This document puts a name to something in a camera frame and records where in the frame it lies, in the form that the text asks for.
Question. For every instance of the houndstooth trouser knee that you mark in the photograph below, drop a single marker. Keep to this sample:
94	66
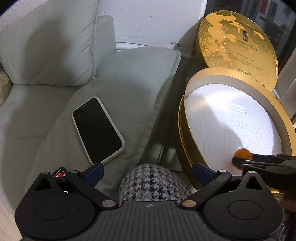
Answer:
150	182

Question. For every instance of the white-cased smartphone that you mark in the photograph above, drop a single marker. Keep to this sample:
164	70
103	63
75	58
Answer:
99	136

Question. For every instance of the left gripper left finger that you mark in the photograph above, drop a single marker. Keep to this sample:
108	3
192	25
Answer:
84	184

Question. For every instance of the gold round box base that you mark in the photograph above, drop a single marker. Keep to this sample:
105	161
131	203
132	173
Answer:
223	110

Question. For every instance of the small orange mandarin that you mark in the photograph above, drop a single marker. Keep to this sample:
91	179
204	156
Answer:
243	154

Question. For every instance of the gold round box lid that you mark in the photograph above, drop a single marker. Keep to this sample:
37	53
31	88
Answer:
231	40

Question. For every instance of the grey back cushion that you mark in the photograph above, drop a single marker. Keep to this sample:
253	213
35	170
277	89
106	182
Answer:
52	45

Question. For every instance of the grey seat cushion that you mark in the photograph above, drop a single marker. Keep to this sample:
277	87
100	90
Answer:
133	86

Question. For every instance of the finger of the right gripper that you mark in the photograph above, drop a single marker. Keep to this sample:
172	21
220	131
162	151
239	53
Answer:
264	161

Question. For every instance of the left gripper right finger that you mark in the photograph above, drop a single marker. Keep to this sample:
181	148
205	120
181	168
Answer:
211	181

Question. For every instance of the beige crumpled cloth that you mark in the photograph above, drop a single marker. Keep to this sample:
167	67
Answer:
5	87

